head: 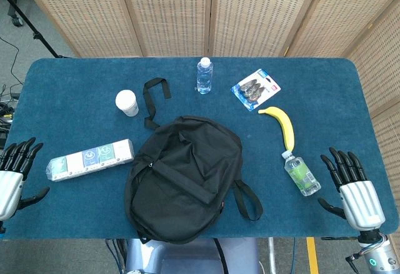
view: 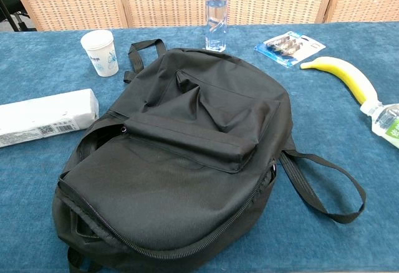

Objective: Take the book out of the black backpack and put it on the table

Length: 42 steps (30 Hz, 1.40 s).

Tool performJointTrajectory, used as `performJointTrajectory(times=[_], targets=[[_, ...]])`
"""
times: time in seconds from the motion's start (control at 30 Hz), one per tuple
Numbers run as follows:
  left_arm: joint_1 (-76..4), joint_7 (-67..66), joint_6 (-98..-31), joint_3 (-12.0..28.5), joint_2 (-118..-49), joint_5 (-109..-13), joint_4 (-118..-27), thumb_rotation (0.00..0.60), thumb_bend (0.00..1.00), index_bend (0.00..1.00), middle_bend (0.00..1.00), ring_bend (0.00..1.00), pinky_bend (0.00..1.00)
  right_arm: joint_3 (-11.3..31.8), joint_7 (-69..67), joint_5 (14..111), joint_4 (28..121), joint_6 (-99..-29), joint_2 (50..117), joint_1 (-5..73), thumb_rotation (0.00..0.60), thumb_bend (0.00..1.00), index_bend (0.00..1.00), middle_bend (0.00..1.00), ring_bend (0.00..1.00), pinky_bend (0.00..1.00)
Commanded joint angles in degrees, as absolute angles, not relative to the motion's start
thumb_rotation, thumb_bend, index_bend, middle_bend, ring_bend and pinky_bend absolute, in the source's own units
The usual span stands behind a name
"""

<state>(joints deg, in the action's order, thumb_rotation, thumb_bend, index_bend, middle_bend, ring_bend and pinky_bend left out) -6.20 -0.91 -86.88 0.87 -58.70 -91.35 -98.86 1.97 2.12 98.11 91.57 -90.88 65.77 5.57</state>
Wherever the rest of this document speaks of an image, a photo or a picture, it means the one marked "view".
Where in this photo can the black fabric backpack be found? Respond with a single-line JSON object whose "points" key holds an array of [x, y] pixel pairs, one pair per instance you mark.
{"points": [[187, 129]]}

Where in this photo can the clear water bottle white cap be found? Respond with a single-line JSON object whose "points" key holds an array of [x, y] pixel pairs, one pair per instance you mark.
{"points": [[216, 20]]}

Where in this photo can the blue blister pack card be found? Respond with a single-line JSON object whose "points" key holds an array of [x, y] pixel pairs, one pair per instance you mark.
{"points": [[288, 48]]}

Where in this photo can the white paper cup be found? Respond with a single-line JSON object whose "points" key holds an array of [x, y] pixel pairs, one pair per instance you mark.
{"points": [[101, 55]]}

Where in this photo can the blue table cover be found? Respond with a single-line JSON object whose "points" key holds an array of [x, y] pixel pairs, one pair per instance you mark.
{"points": [[327, 160]]}

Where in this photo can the long white cardboard box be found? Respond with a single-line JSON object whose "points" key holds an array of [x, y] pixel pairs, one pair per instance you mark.
{"points": [[46, 114]]}

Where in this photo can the yellow banana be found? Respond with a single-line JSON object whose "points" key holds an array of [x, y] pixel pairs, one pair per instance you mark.
{"points": [[352, 76]]}

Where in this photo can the plastic bottle green label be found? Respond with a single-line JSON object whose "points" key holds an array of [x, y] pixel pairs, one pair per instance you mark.
{"points": [[385, 123]]}

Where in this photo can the black office chair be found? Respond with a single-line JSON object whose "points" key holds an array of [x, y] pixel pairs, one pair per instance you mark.
{"points": [[11, 5]]}

